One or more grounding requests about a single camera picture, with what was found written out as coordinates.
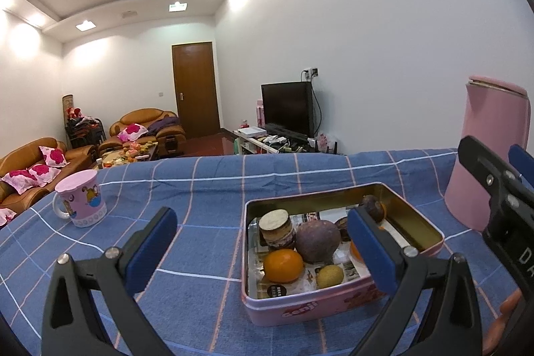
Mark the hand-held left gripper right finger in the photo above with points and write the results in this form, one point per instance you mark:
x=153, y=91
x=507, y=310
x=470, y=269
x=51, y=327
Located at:
x=371, y=251

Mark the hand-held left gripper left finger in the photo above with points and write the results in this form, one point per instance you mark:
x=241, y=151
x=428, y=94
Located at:
x=150, y=251

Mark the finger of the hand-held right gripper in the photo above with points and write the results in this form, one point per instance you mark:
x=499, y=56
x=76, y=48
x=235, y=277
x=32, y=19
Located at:
x=479, y=164
x=521, y=162

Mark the orange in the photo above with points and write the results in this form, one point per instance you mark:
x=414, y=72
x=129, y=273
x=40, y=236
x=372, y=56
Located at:
x=283, y=265
x=383, y=212
x=355, y=249

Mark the dark passion fruit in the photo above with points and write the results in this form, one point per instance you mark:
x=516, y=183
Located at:
x=343, y=229
x=372, y=208

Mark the kiwi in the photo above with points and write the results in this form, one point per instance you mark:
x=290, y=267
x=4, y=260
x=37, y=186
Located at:
x=329, y=276

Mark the large purple fruit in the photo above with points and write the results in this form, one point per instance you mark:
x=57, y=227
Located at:
x=318, y=241

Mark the pink tin box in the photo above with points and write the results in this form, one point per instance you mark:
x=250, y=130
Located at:
x=271, y=312

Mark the person's right hand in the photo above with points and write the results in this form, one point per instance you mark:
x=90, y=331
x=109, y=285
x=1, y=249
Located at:
x=502, y=322

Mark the pink electric kettle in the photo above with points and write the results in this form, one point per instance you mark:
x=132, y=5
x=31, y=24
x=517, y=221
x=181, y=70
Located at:
x=492, y=118

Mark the printed paper sheet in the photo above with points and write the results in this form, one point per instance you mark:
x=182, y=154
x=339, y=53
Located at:
x=306, y=276

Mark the blue plaid tablecloth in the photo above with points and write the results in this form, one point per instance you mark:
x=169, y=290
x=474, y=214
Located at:
x=187, y=189

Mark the pink cartoon mug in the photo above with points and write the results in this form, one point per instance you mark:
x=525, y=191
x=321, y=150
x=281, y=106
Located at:
x=85, y=201

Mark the cluttered coffee table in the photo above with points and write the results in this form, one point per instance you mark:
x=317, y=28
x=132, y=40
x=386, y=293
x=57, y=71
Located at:
x=129, y=153

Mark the black router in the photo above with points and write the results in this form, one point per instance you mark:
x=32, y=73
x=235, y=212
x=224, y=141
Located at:
x=331, y=148

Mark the pink flower bag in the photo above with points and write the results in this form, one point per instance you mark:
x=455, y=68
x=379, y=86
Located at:
x=323, y=141

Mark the pink floral cushion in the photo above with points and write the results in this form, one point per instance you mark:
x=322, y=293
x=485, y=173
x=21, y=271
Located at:
x=6, y=216
x=53, y=156
x=132, y=132
x=44, y=172
x=18, y=181

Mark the brown leather sofa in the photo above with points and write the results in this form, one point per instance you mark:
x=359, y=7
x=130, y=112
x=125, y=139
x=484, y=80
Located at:
x=75, y=156

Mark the brown leather armchair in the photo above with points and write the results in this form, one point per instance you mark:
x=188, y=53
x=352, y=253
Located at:
x=167, y=130

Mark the purple blanket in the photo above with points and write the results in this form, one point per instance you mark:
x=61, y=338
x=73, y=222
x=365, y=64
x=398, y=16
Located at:
x=165, y=125

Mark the black rack with clothes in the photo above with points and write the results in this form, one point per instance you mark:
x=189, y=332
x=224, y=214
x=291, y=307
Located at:
x=83, y=128

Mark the white television stand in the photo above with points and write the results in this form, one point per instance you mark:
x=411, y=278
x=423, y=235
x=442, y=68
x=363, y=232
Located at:
x=250, y=143

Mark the white set-top box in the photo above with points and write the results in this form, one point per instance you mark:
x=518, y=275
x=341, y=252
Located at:
x=250, y=130

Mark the black flat television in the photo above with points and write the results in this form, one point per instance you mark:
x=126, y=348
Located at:
x=288, y=108

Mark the brown wooden door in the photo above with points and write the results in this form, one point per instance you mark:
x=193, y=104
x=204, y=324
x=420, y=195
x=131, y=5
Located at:
x=196, y=89

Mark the rolled woven mat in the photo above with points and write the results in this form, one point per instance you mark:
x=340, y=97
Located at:
x=68, y=103

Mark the tall pink box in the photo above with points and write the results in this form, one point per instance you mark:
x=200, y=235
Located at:
x=259, y=114

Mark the square ceiling light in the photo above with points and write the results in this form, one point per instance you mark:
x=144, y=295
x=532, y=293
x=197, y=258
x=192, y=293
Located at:
x=178, y=6
x=85, y=24

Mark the ceiling air vent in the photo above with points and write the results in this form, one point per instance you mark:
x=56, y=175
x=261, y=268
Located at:
x=130, y=14

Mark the recessed ceiling spotlight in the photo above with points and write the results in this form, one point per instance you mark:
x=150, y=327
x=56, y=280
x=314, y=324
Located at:
x=37, y=19

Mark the wall power outlet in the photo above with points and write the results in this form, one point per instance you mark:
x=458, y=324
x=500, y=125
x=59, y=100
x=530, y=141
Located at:
x=311, y=72

